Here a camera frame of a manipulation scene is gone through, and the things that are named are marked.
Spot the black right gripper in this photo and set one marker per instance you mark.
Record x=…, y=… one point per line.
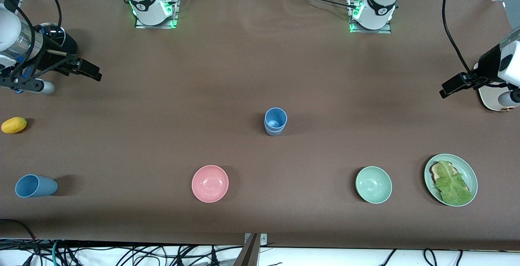
x=58, y=52

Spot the brown table cover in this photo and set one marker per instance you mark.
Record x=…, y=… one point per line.
x=243, y=75

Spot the toasted bread slice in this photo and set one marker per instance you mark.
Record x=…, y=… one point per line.
x=436, y=172

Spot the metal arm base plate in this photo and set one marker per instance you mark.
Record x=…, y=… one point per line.
x=386, y=30
x=140, y=25

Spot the metal table bracket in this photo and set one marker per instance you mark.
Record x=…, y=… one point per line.
x=264, y=239

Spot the white toaster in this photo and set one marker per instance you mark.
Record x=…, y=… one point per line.
x=489, y=99

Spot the pink bowl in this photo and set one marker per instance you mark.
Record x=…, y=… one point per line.
x=210, y=184

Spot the yellow lemon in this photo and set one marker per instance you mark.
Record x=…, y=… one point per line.
x=14, y=125

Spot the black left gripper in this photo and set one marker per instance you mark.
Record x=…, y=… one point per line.
x=488, y=68

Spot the blue plastic cup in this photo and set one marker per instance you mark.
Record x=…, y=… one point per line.
x=36, y=186
x=274, y=132
x=275, y=115

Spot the green lettuce leaf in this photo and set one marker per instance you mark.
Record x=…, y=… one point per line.
x=453, y=184

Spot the glass lid with blue knob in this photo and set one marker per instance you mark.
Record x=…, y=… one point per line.
x=55, y=32

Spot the green bowl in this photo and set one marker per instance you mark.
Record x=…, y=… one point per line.
x=373, y=184

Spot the green round plate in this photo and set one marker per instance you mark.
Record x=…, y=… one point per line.
x=471, y=176

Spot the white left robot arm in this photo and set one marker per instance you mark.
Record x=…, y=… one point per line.
x=380, y=6

